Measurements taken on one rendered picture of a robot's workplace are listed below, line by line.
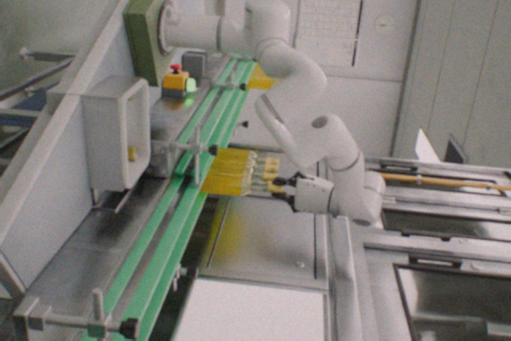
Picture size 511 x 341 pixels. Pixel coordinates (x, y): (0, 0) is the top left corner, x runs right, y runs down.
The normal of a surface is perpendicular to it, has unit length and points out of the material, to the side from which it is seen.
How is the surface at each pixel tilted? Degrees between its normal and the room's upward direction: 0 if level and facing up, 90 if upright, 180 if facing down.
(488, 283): 90
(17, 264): 0
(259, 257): 90
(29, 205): 0
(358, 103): 90
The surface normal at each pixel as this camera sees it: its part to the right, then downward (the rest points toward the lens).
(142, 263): 0.06, -0.92
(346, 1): -0.11, 0.39
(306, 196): -0.41, 0.33
